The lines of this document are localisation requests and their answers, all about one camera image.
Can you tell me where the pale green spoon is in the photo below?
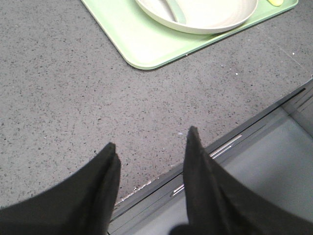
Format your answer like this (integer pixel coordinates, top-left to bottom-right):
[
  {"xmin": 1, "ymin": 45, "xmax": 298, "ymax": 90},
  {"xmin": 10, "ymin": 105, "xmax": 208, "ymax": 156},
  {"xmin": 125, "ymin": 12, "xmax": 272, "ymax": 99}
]
[{"xmin": 165, "ymin": 0, "xmax": 186, "ymax": 24}]

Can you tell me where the light green serving tray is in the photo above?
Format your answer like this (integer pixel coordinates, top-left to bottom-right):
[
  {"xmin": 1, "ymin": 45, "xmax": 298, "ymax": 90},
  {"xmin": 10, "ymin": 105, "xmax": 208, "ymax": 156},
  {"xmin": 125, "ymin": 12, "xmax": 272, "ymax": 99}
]
[{"xmin": 82, "ymin": 0, "xmax": 298, "ymax": 70}]

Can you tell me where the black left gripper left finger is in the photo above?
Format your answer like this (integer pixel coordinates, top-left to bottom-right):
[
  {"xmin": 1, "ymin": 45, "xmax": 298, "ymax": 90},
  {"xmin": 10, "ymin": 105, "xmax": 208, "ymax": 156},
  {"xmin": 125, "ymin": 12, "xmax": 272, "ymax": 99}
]
[{"xmin": 0, "ymin": 143, "xmax": 121, "ymax": 235}]

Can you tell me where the cream round plate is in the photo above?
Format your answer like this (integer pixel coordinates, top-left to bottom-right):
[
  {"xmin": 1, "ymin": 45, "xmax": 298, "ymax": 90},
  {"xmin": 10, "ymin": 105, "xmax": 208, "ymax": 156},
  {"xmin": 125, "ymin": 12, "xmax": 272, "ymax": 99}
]
[{"xmin": 136, "ymin": 0, "xmax": 258, "ymax": 34}]

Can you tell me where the yellow plastic fork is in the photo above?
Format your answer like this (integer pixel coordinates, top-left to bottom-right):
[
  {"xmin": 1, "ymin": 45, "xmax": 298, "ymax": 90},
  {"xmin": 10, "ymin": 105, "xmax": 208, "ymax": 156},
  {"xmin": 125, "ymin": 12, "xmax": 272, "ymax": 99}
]
[{"xmin": 268, "ymin": 0, "xmax": 284, "ymax": 7}]

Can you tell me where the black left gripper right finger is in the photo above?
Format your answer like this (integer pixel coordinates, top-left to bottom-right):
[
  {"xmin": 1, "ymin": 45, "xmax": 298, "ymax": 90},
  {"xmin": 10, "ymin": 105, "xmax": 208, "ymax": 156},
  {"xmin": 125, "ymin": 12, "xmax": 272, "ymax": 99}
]
[{"xmin": 169, "ymin": 126, "xmax": 313, "ymax": 235}]

